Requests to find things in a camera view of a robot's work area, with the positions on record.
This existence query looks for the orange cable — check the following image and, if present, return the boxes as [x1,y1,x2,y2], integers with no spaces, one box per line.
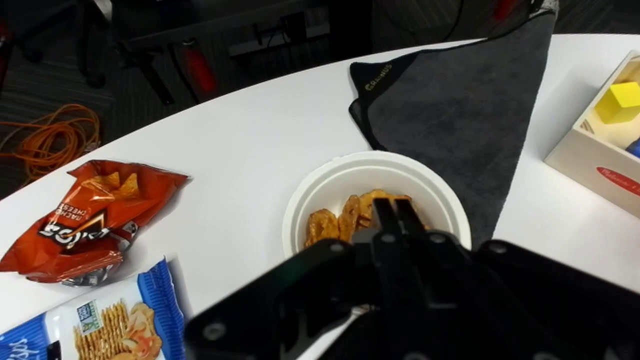
[0,103,104,183]

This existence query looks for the blue and white snack bag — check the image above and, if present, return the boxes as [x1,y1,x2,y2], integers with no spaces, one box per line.
[0,259,192,360]

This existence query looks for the yellow cube block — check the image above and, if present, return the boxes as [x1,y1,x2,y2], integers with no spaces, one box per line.
[595,80,640,126]

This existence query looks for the red chips bag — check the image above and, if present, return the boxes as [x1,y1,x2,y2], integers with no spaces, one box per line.
[0,158,190,289]

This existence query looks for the dark grey cloth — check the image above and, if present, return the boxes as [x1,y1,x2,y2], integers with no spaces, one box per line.
[349,8,558,249]

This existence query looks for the white bowl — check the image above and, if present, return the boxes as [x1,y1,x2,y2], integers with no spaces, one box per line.
[280,151,474,257]

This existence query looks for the brown pretzel chips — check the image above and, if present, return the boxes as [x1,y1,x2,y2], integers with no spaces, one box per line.
[304,188,413,251]

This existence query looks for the open wooden box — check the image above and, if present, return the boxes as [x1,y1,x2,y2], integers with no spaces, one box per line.
[545,52,640,219]

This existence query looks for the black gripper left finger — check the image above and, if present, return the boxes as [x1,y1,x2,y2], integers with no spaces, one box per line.
[183,196,397,360]

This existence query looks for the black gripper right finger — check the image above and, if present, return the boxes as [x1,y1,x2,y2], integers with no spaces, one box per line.
[391,196,640,360]

